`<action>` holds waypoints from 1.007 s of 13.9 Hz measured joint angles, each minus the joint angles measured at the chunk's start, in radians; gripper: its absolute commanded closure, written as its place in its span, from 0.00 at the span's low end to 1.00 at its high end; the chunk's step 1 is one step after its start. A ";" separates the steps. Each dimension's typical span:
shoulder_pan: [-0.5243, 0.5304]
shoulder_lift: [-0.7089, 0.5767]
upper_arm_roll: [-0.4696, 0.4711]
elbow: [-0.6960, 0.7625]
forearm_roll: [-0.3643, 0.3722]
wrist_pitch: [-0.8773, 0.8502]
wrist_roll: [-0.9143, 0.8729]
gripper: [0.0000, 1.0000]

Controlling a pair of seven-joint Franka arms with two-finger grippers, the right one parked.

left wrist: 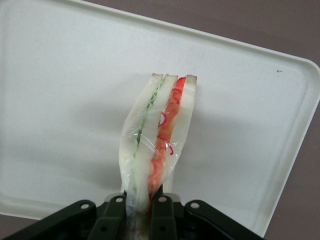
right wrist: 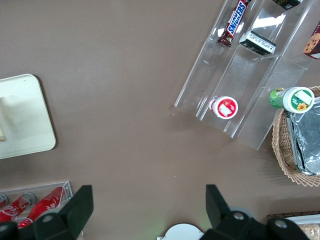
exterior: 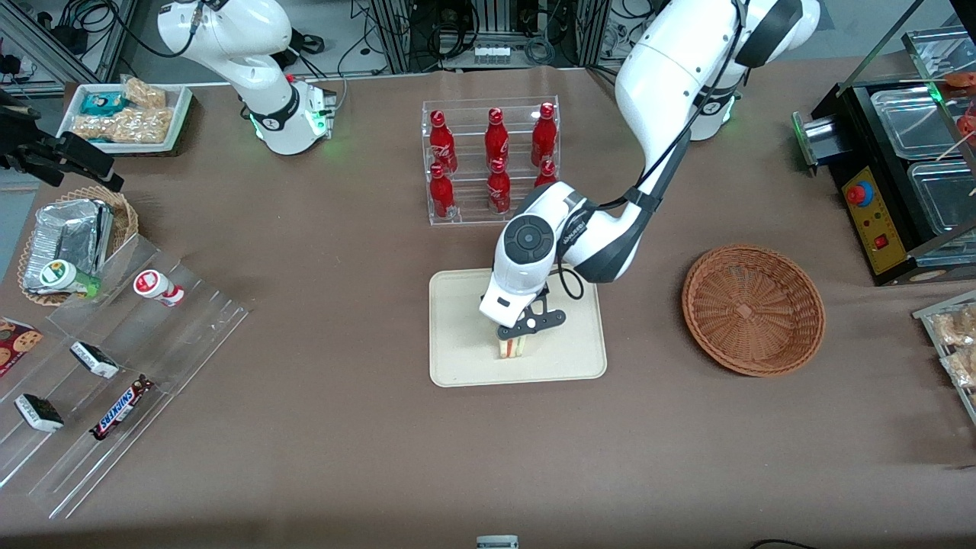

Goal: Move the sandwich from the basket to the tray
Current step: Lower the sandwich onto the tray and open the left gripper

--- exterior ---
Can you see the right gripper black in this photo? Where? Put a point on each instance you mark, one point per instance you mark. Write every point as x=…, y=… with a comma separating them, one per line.
x=32, y=150

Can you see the triangle sandwich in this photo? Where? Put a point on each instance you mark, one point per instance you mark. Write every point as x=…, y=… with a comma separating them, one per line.
x=512, y=349

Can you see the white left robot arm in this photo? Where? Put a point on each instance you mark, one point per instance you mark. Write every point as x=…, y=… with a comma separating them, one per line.
x=671, y=69

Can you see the beige rectangular tray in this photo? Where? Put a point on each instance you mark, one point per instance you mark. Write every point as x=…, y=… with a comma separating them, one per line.
x=465, y=335

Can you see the small paper-lined wicker basket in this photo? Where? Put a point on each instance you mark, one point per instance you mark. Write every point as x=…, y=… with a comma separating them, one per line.
x=126, y=221

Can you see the white snack tray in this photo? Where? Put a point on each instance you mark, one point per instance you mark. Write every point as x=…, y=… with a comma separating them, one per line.
x=183, y=107

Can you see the brown round wicker basket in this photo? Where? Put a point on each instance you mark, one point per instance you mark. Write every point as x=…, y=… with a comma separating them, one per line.
x=755, y=313

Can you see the teal snack packet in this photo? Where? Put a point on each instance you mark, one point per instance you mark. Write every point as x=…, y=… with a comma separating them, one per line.
x=103, y=104

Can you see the silver foil bag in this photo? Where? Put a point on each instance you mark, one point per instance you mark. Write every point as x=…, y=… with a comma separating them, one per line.
x=69, y=236

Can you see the large bag of puffed snacks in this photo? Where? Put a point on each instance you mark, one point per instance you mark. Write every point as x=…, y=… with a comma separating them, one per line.
x=130, y=126

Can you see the small bag of puffed snacks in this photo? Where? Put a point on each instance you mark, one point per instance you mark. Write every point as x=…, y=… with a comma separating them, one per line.
x=145, y=93

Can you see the red cola bottle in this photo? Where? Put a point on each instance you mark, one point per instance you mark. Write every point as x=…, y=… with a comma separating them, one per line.
x=544, y=137
x=499, y=191
x=442, y=145
x=442, y=194
x=497, y=141
x=545, y=177

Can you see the red white yogurt bottle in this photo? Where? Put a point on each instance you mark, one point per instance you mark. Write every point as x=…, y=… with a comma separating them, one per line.
x=152, y=284

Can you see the chocolate chip cookie package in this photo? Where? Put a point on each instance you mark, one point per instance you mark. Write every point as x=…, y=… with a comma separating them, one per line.
x=19, y=343

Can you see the clear acrylic bottle rack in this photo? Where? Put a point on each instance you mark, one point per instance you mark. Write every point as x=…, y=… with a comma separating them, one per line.
x=463, y=152

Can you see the black white snack bar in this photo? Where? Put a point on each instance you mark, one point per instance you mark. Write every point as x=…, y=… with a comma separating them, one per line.
x=40, y=412
x=95, y=360

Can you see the clear acrylic stepped display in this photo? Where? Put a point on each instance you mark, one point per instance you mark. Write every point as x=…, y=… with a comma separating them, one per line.
x=191, y=335

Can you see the grey device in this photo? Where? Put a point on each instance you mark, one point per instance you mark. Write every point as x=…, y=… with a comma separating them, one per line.
x=497, y=543

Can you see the Snickers chocolate bar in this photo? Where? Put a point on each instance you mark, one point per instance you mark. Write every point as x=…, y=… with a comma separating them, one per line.
x=122, y=408

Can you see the white power strip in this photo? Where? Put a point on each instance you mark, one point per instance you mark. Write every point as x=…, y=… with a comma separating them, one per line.
x=492, y=53

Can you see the black food warmer machine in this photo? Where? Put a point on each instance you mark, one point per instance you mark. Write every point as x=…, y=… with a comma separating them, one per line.
x=877, y=229

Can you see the clear bag of rice crackers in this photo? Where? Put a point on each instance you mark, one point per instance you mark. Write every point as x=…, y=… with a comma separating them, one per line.
x=964, y=370
x=959, y=328

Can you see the steel food pan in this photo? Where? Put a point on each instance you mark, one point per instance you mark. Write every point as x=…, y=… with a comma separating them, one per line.
x=945, y=198
x=911, y=126

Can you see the red skewered food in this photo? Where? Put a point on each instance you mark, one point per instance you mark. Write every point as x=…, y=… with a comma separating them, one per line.
x=961, y=78

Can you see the aluminium equipment frame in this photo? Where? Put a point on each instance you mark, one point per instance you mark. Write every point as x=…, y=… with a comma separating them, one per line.
x=396, y=30

